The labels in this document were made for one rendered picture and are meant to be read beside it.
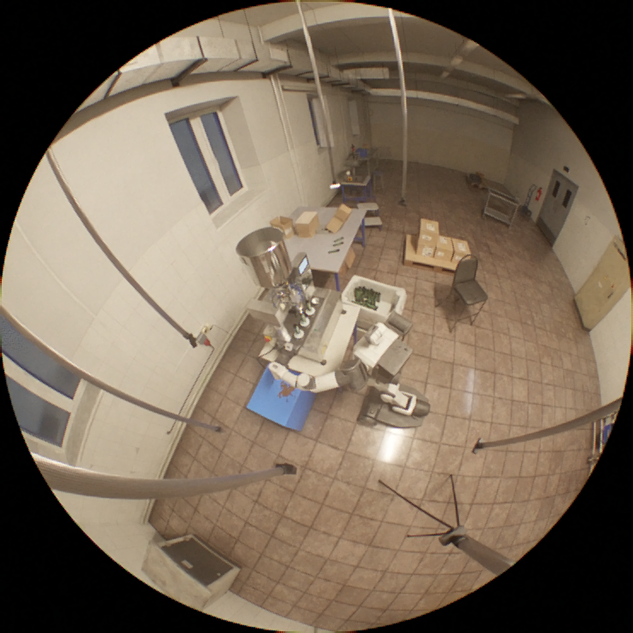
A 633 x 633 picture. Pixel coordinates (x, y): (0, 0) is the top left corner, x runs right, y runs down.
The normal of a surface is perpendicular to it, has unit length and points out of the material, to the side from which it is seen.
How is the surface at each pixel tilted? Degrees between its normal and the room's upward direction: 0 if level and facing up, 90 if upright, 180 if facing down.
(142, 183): 90
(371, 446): 0
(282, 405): 0
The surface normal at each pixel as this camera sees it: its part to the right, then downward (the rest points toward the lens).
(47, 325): 0.91, 0.22
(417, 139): -0.37, 0.79
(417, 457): -0.16, -0.57
